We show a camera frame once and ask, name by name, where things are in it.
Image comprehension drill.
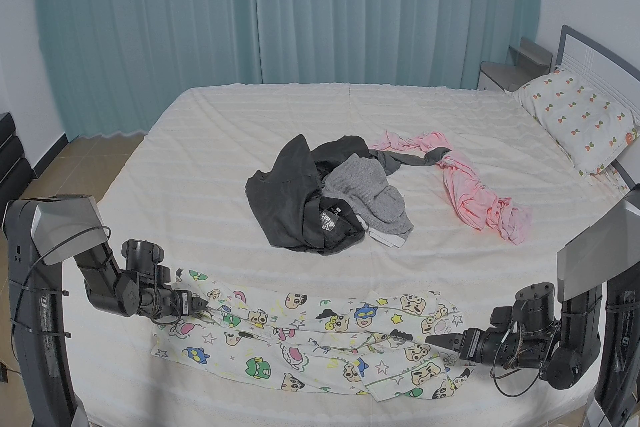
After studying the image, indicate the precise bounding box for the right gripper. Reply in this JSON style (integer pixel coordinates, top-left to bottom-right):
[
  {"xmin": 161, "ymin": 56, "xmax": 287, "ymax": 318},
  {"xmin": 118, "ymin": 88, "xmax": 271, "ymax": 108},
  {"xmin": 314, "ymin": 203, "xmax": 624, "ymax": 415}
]
[{"xmin": 425, "ymin": 327, "xmax": 504, "ymax": 362}]

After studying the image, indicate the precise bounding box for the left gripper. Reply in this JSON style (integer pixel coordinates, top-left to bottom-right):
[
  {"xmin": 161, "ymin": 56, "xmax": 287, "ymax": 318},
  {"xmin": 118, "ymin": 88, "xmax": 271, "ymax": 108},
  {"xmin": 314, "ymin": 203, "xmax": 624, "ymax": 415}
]
[{"xmin": 165, "ymin": 287, "xmax": 201, "ymax": 317}]

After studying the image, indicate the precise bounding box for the white printed pyjama garment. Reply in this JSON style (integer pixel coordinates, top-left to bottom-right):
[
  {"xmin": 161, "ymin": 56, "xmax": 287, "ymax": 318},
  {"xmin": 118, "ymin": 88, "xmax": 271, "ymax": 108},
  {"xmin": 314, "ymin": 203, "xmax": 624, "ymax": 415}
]
[{"xmin": 150, "ymin": 269, "xmax": 468, "ymax": 403}]

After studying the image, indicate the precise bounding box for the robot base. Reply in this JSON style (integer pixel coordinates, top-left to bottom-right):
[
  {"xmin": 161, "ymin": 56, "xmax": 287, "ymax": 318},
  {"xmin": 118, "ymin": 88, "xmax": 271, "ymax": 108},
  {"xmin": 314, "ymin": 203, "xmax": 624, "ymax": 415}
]
[{"xmin": 586, "ymin": 401, "xmax": 608, "ymax": 427}]

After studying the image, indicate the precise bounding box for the bed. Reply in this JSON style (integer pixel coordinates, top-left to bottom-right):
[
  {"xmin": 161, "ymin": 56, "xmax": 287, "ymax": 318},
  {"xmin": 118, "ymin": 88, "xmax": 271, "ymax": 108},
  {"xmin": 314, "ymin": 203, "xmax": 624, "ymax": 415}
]
[{"xmin": 60, "ymin": 25, "xmax": 640, "ymax": 427}]

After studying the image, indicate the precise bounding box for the black garment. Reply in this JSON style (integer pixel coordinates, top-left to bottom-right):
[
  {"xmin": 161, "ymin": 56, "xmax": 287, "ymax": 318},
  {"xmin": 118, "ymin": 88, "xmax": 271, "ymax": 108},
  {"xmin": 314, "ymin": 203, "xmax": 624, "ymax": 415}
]
[{"xmin": 245, "ymin": 133, "xmax": 388, "ymax": 257}]

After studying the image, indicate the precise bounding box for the pink garment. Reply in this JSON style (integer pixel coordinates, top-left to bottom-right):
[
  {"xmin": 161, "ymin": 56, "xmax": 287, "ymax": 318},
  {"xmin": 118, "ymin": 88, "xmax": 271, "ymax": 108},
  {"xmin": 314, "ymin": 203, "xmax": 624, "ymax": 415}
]
[{"xmin": 369, "ymin": 130, "xmax": 532, "ymax": 245}]

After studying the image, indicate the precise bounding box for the grey knit garment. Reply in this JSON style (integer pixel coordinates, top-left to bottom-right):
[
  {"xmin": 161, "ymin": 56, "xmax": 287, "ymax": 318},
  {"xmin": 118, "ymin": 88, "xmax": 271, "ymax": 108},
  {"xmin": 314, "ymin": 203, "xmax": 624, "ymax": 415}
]
[{"xmin": 322, "ymin": 154, "xmax": 415, "ymax": 236}]

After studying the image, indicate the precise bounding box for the dark grey garment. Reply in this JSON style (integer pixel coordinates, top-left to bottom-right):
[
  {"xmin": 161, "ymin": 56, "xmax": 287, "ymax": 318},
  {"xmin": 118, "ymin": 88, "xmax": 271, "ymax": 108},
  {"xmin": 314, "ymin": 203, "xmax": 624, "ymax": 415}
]
[{"xmin": 372, "ymin": 146, "xmax": 453, "ymax": 175}]

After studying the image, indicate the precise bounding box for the black chest of drawers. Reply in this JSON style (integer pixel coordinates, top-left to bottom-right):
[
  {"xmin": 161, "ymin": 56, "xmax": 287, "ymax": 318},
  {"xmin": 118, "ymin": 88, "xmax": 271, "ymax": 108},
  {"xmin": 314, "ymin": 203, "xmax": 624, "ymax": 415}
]
[{"xmin": 0, "ymin": 111, "xmax": 34, "ymax": 201}]

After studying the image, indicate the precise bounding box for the white printed pillow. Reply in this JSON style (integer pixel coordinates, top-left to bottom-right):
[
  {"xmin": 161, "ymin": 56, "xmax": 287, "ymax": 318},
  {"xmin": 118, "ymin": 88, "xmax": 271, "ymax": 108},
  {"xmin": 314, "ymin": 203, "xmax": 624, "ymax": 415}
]
[{"xmin": 512, "ymin": 67, "xmax": 640, "ymax": 178}]

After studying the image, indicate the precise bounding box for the grey bedside table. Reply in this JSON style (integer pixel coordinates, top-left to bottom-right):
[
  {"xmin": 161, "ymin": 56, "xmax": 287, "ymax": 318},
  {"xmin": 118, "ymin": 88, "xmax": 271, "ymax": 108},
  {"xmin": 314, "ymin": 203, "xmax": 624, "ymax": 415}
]
[{"xmin": 477, "ymin": 36, "xmax": 553, "ymax": 93}]

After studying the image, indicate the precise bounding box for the black cable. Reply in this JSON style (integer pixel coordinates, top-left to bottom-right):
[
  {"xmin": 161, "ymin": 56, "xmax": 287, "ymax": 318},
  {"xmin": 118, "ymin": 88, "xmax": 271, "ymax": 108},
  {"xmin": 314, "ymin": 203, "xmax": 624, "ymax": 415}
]
[
  {"xmin": 491, "ymin": 350, "xmax": 544, "ymax": 399},
  {"xmin": 150, "ymin": 307, "xmax": 182, "ymax": 329}
]

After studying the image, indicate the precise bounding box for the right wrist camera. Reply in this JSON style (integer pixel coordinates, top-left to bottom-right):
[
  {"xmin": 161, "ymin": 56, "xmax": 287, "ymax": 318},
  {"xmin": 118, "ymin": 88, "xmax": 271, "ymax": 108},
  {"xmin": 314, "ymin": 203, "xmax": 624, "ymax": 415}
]
[{"xmin": 490, "ymin": 306, "xmax": 516, "ymax": 332}]

